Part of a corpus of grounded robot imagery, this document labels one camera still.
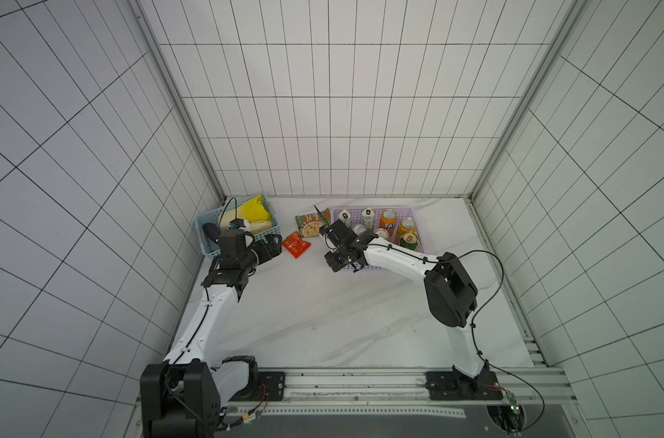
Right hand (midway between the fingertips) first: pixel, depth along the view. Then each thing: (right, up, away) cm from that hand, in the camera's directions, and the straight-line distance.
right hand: (322, 261), depth 92 cm
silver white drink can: (+8, +16, +3) cm, 18 cm away
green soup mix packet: (-6, +12, +17) cm, 22 cm away
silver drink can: (+16, +15, +3) cm, 22 cm away
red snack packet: (-11, +4, +11) cm, 16 cm away
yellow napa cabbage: (-27, +18, +11) cm, 34 cm away
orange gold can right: (+31, +12, +5) cm, 33 cm away
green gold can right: (+30, +7, 0) cm, 31 cm away
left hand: (-17, +6, -8) cm, 19 cm away
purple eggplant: (-45, +10, +14) cm, 48 cm away
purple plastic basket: (+31, +17, +15) cm, 38 cm away
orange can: (+21, +10, +1) cm, 23 cm away
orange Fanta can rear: (+24, +14, +7) cm, 29 cm away
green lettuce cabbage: (-25, +12, +8) cm, 29 cm away
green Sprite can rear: (+13, +11, +3) cm, 17 cm away
